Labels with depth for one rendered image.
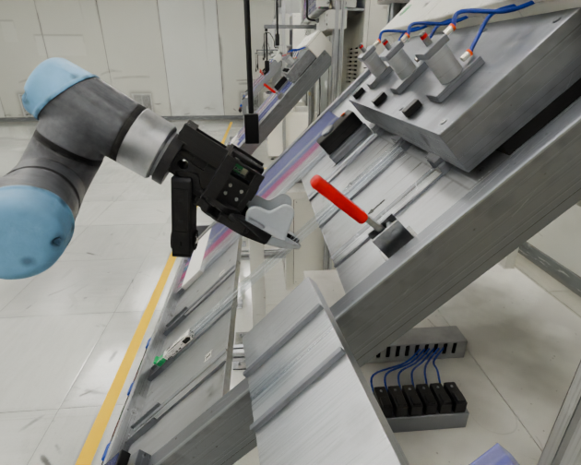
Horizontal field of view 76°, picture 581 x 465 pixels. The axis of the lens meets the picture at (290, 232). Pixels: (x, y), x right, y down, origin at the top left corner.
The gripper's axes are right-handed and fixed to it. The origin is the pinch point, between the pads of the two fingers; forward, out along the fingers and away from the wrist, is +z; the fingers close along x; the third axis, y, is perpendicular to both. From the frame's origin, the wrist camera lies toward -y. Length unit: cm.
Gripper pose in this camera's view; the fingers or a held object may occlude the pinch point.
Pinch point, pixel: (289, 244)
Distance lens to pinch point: 53.1
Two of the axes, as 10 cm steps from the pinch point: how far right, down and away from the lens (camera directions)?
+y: 5.6, -7.7, -3.0
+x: -0.8, -4.1, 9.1
